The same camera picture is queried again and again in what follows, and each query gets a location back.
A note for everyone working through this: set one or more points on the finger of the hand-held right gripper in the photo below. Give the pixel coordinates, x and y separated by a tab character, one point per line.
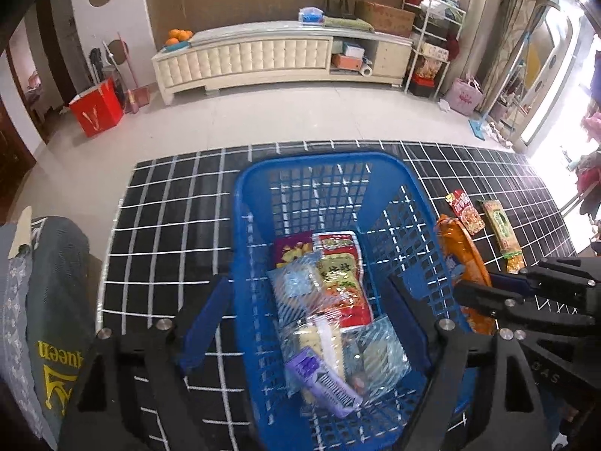
509	282
488	298

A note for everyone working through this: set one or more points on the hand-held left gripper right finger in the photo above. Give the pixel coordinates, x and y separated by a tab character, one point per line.
409	324

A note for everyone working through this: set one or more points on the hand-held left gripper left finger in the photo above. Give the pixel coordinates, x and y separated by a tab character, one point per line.
206	324

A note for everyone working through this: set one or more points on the light blue cracker packet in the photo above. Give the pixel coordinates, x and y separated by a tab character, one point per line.
296	286
380	357

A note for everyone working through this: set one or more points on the long orange snack packet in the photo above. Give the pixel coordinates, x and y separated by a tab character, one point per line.
462	256

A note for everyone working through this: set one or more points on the clear cracker packet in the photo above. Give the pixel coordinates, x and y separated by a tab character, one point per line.
319	343

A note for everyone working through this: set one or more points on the purple snack packet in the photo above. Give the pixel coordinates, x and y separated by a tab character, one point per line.
324	383

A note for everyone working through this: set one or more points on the blue plastic basket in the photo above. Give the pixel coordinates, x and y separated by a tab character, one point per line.
291	206

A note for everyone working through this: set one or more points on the orange pouch with green strip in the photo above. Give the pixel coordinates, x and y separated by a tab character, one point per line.
515	263

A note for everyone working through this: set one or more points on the large green cracker packet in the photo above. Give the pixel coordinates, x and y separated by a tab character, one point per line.
500	228

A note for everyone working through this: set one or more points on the red packet with green label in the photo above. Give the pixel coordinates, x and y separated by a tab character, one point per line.
345	282

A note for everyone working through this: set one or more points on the black checked mat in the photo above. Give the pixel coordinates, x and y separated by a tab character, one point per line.
178	225

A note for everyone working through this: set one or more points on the dark red snack packet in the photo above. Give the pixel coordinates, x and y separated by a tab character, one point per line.
291	246

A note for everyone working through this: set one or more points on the pink hanging clothes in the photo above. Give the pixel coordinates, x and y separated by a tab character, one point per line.
589	174

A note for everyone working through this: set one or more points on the green printed cloth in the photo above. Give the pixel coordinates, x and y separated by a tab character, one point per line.
61	291

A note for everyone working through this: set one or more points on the pink bag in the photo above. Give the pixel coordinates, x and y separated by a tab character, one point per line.
464	97

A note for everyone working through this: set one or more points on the grey patterned cloth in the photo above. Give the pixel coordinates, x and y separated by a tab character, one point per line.
14	319

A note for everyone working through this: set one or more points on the red box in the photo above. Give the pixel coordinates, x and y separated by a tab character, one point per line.
96	110

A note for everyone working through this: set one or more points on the broom with dustpan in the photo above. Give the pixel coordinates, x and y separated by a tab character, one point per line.
134	89

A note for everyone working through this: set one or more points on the white metal rack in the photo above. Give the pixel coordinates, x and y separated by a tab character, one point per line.
429	42

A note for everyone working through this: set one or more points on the white paper roll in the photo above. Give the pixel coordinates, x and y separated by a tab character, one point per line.
366	72

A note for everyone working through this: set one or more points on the orange box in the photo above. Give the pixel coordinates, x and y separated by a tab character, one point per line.
346	62

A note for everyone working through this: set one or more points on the cream tv cabinet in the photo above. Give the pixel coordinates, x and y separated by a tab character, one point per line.
263	58

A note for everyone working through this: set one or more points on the pile of oranges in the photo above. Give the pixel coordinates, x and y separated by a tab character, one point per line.
178	36

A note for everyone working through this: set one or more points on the cardboard box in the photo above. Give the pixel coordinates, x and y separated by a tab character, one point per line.
385	18

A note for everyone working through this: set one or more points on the green cushion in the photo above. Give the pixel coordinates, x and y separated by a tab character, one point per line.
350	24

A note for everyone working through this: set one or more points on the blue tissue box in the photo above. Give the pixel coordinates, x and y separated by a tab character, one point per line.
311	16

